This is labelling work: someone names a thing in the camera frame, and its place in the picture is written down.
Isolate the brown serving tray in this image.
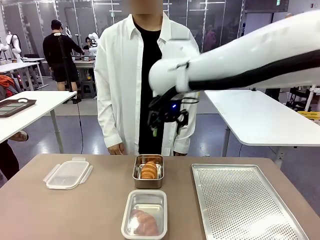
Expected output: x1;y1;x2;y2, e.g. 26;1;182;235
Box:
0;97;38;118

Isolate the clear plastic clip lid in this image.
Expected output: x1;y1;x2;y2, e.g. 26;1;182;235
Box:
42;156;94;190
121;189;168;239

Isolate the orange and grey jacket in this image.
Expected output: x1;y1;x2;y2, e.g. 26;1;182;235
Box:
0;74;23;96

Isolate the person in pink top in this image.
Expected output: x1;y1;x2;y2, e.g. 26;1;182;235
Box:
203;24;217;52

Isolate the person's right hand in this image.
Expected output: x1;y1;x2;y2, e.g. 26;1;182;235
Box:
107;142;125;156

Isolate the white side table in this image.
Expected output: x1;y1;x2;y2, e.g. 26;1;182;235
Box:
0;90;78;154

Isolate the perforated metal baking tray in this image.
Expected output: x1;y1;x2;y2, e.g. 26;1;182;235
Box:
191;163;310;240

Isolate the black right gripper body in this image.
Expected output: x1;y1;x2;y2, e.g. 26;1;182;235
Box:
156;97;187;124

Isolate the person in white shirt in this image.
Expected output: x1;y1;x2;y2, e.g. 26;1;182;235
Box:
94;0;201;157

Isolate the white background desk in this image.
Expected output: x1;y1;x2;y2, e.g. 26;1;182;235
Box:
0;57;46;91

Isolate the white velcro strap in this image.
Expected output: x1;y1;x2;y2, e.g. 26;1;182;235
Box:
175;65;191;93

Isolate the person in black with cap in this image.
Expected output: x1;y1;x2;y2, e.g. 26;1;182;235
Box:
42;19;85;92

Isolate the bystander's hand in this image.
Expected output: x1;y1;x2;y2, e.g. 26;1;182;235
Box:
8;130;29;142

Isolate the golden brown croissant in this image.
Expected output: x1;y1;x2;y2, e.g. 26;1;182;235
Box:
140;160;159;180
129;209;160;237

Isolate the grey step stool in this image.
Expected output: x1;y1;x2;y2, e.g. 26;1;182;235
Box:
80;79;98;100

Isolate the bystander in dark clothes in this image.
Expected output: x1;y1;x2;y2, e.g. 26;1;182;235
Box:
0;140;20;181

